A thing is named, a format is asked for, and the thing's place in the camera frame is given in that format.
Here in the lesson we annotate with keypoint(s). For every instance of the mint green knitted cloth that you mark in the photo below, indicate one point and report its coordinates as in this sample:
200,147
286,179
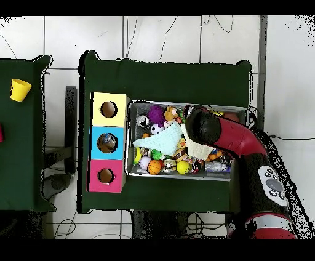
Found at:
165,141

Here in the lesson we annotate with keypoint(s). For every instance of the clear plastic bottle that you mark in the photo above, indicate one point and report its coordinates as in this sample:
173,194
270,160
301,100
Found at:
108,139

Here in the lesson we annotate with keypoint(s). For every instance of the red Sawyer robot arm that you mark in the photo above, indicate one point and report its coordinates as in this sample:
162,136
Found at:
236,138

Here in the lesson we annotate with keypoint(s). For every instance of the silver mesh bin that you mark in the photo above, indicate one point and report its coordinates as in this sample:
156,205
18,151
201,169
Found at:
137,172

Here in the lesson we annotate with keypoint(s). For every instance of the wooden three-hole box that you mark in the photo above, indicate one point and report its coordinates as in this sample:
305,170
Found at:
108,122

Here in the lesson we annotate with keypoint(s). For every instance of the dark green table cloth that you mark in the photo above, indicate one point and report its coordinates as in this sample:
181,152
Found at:
172,81

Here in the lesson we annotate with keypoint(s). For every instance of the brown red ball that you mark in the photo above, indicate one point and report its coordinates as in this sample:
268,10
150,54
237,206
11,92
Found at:
232,116

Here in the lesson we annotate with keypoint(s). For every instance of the purple spiky ball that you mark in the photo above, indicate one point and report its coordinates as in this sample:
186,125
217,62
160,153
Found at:
156,115

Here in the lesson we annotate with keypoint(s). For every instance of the toy soccer ball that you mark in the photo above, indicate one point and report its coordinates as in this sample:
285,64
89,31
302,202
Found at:
157,129

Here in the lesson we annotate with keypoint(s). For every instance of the silver drink can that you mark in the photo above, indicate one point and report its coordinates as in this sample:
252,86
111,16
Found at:
142,121

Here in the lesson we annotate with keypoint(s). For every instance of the orange toy basketball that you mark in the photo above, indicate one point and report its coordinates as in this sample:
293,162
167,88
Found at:
154,167

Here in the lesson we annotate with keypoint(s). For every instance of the white toy baseball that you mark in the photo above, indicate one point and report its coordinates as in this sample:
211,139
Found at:
145,162

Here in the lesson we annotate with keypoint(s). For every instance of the black stand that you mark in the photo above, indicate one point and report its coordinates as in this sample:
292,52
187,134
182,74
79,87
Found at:
71,123

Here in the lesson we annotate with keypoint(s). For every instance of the yellow plastic cup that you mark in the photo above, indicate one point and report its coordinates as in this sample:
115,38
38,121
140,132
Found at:
19,91

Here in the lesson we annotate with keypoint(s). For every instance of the dark green side-table cloth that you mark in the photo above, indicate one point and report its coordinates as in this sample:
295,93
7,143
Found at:
22,147

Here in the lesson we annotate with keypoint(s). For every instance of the pink cup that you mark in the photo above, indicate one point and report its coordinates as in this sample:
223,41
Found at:
1,134

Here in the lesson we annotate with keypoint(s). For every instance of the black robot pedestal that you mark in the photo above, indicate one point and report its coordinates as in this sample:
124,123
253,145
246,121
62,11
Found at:
152,226

